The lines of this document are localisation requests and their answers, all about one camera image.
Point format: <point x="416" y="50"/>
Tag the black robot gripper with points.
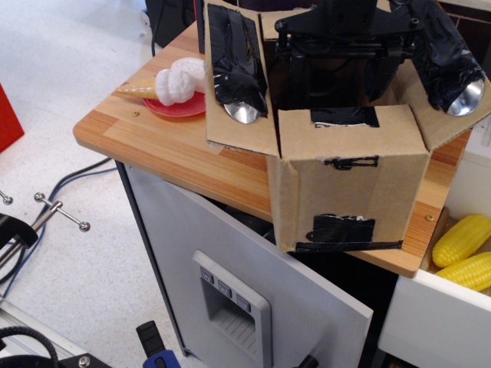
<point x="349" y="30"/>

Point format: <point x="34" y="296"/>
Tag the brown cardboard box with flaps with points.
<point x="345" y="176"/>

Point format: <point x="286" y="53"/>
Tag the metal spoon taped left flap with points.
<point x="242" y="112"/>

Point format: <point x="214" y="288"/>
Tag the metal spoon taped flap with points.
<point x="468" y="101"/>
<point x="242" y="112"/>

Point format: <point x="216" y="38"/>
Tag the metal spoon taped right flap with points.
<point x="468" y="101"/>

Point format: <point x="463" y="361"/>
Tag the red plastic plate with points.
<point x="194" y="106"/>

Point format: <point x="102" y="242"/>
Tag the toy ice cream cone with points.
<point x="173" y="85"/>

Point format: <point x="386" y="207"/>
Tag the black device behind table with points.
<point x="169" y="18"/>

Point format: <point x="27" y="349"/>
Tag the upper yellow toy corn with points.
<point x="461" y="241"/>

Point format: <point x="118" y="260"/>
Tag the yellow toy corn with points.
<point x="461" y="241"/>
<point x="472" y="273"/>

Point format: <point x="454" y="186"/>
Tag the lower yellow toy corn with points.
<point x="472" y="273"/>

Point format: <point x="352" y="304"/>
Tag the grey toy fridge cabinet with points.
<point x="234" y="299"/>

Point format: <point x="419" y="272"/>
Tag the white drawer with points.
<point x="432" y="322"/>

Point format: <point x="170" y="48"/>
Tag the red box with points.
<point x="11" y="129"/>

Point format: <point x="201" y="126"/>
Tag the metal screw clamp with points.
<point x="23" y="236"/>

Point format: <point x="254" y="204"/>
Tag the blue black clamp handle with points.
<point x="154" y="348"/>

